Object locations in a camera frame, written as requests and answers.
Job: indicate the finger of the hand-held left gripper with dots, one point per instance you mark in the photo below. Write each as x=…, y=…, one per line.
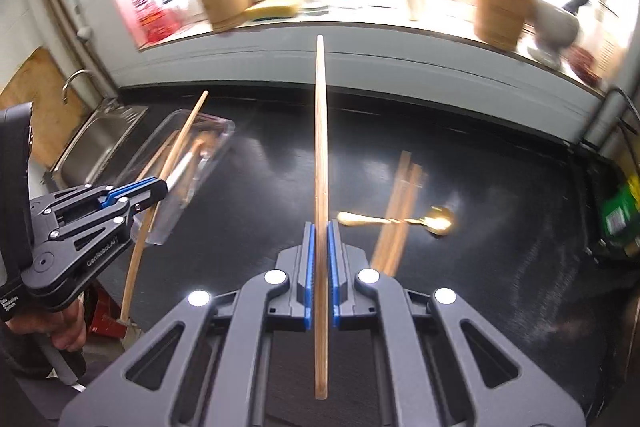
x=145, y=188
x=100, y=227

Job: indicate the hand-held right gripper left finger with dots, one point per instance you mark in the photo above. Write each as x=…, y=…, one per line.
x=309, y=277

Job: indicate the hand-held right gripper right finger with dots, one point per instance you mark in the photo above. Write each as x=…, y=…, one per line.
x=334, y=277

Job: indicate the light bamboo chopstick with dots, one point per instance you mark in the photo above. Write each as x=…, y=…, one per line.
x=134, y=267
x=160, y=153

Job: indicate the light wooden spoon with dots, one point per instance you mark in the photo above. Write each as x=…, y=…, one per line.
x=206, y=143

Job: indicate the clear plastic container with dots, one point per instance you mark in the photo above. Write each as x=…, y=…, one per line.
x=215, y=132

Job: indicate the brown wooden chopstick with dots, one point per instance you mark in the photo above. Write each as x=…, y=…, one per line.
x=395, y=192
x=321, y=132
x=407, y=199

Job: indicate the gold metal spoon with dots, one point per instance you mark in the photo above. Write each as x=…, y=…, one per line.
x=442, y=221

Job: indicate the person's left hand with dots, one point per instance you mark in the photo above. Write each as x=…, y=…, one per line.
x=67, y=329

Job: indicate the steel sink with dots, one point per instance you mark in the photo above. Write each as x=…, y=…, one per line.
x=95, y=142

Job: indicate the red box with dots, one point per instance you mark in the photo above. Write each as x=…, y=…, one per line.
x=102, y=322

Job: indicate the steel faucet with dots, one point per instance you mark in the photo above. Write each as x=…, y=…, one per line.
x=75, y=77

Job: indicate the wooden cutting board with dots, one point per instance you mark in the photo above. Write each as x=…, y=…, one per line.
x=50, y=82

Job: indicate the yellow sponge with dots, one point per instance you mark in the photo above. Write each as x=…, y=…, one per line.
x=272, y=10

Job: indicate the green packet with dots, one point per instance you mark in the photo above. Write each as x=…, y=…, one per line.
x=620, y=212

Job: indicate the grey pipe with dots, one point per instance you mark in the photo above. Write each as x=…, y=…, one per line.
x=600, y=122

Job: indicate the dark red bowl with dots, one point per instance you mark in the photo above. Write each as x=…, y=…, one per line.
x=582, y=63

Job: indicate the black pestle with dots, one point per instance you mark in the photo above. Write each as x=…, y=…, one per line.
x=577, y=2

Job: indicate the white wall pipe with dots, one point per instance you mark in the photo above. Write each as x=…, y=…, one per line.
x=82, y=32

